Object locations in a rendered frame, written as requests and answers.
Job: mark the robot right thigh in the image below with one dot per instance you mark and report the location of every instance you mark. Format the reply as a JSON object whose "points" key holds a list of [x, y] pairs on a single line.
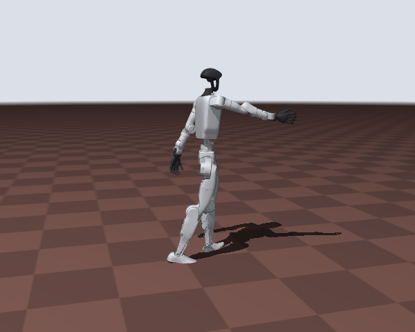
{"points": [[207, 187]]}

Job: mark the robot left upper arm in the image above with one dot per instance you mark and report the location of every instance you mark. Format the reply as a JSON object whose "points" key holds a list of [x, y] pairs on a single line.
{"points": [[189, 127]]}

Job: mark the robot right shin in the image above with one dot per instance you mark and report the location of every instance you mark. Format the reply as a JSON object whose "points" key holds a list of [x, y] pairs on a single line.
{"points": [[188, 229]]}

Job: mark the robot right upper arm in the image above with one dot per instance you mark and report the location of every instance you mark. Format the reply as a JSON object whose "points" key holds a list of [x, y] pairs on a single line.
{"points": [[219, 102]]}

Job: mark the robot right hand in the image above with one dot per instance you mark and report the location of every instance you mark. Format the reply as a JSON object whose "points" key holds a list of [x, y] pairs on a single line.
{"points": [[283, 117]]}

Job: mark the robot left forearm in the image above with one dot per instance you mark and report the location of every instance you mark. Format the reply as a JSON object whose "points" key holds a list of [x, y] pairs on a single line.
{"points": [[181, 141]]}

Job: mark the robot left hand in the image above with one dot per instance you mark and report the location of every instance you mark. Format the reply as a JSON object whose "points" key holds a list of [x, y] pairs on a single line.
{"points": [[175, 162]]}

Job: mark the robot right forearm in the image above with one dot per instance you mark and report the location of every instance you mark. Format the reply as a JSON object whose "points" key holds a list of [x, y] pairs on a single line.
{"points": [[258, 113]]}

